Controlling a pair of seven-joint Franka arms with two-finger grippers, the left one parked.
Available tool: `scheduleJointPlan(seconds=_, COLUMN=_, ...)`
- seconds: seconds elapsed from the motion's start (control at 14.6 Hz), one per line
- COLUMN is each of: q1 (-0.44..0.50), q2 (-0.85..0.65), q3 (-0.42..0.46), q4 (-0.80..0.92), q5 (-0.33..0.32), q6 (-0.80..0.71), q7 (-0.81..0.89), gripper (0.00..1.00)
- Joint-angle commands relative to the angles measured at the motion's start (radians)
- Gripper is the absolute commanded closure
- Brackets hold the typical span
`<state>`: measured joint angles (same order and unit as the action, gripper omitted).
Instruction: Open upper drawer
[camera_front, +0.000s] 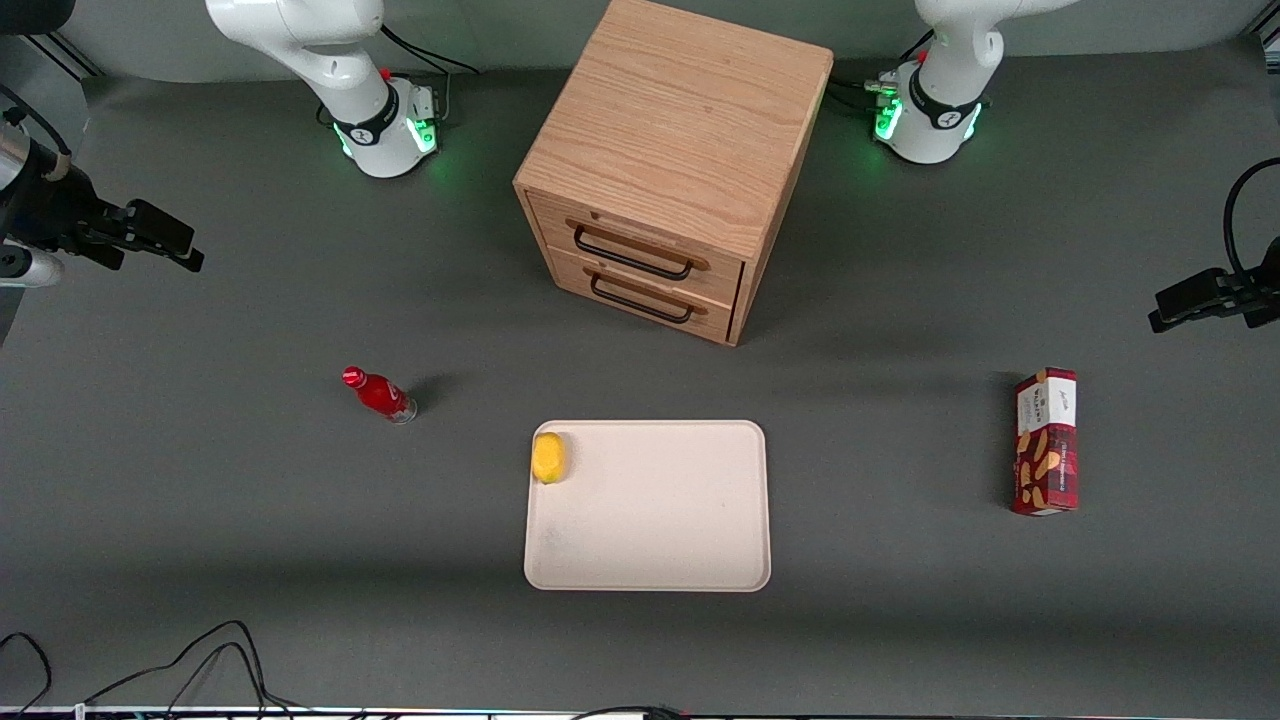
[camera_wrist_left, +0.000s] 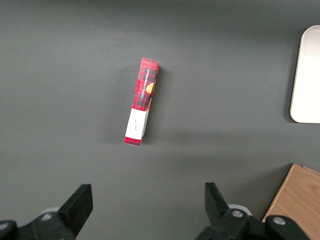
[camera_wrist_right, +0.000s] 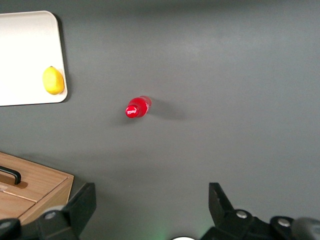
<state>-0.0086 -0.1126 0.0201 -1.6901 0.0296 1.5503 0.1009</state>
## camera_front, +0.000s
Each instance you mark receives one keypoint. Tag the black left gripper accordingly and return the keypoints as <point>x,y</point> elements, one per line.
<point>1262,300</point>

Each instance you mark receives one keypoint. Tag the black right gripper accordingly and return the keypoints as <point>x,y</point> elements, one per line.
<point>42,212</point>

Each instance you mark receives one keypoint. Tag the oak cabinet drawer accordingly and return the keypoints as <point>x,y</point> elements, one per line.
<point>725,278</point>
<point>715,322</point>

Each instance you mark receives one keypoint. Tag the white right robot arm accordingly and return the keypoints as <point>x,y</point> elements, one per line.
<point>330,60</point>

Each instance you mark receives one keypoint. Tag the oak wooden drawer cabinet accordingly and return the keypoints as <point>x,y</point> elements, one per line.
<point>680,110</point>

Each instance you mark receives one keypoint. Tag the red plaid shortbread box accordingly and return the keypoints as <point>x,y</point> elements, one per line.
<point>1045,450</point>

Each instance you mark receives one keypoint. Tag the red soda bottle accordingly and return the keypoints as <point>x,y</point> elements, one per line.
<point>380,395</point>

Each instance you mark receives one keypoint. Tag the yellow lemon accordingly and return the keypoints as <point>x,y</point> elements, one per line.
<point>548,458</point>

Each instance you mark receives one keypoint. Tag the beige plastic tray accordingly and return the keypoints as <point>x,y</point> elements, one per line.
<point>660,510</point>

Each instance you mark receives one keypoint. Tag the aluminium frame rail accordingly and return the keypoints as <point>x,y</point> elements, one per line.
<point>65,58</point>
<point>1265,40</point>

